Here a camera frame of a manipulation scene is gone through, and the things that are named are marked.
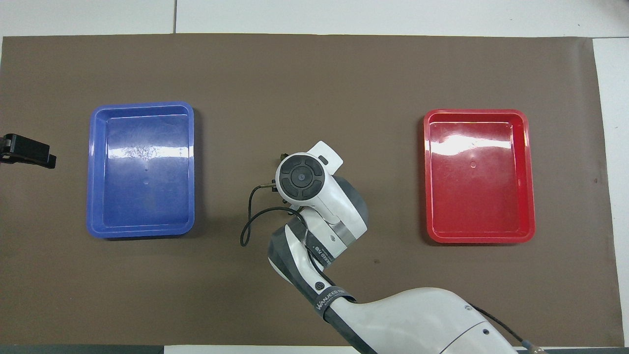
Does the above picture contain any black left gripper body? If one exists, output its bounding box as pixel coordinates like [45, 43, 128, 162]
[0, 134, 56, 169]

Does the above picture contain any blue plastic tray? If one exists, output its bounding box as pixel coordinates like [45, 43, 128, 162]
[86, 101, 196, 239]

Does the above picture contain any brown table mat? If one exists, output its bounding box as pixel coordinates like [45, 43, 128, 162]
[0, 33, 625, 347]

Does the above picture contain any red plastic tray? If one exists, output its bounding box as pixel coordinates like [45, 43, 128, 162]
[424, 109, 536, 244]

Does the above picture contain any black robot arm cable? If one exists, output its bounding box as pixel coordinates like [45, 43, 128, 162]
[466, 302, 547, 354]

